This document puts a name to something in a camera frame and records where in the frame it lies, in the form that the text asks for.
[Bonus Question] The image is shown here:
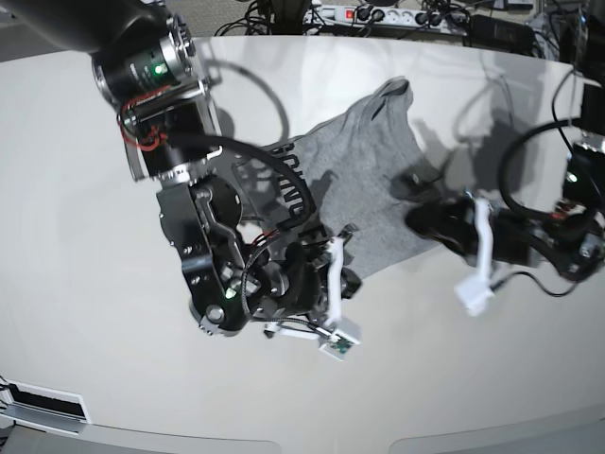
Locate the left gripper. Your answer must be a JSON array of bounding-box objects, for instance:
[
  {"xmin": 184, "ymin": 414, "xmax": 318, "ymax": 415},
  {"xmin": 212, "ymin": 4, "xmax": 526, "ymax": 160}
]
[{"xmin": 405, "ymin": 198, "xmax": 543, "ymax": 268}]

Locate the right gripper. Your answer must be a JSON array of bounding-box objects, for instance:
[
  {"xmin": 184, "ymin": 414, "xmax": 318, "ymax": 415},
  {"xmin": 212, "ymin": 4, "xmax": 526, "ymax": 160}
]
[{"xmin": 257, "ymin": 240, "xmax": 362, "ymax": 326}]

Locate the grey t-shirt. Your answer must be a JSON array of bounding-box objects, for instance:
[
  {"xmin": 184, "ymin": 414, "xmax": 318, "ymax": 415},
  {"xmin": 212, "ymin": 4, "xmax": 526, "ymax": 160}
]
[{"xmin": 263, "ymin": 76, "xmax": 438, "ymax": 278}]

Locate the black power adapter brick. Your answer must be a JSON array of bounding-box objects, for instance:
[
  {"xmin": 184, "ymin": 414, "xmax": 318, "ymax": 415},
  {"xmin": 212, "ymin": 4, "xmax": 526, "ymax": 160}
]
[{"xmin": 467, "ymin": 14, "xmax": 534, "ymax": 52}]

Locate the white power strip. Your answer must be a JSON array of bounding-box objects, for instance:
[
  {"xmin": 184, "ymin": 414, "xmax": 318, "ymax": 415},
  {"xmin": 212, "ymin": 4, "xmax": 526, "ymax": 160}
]
[{"xmin": 302, "ymin": 2, "xmax": 469, "ymax": 36}]

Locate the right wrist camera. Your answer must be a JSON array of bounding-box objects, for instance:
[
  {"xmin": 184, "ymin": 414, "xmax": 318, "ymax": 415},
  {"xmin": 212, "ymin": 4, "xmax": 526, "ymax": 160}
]
[{"xmin": 262, "ymin": 224, "xmax": 364, "ymax": 362}]

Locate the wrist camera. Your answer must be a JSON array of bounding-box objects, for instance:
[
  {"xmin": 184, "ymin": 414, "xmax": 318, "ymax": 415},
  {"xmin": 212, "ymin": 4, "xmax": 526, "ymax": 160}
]
[
  {"xmin": 453, "ymin": 198, "xmax": 514, "ymax": 318},
  {"xmin": 262, "ymin": 224, "xmax": 364, "ymax": 362}
]

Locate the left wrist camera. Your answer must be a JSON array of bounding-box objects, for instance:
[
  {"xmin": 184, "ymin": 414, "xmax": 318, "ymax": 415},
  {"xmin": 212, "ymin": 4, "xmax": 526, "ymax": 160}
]
[{"xmin": 453, "ymin": 198, "xmax": 514, "ymax": 318}]

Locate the white cable slot panel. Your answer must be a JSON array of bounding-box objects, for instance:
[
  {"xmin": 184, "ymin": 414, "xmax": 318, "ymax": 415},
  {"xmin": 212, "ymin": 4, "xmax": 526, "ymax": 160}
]
[{"xmin": 1, "ymin": 377, "xmax": 93, "ymax": 436}]

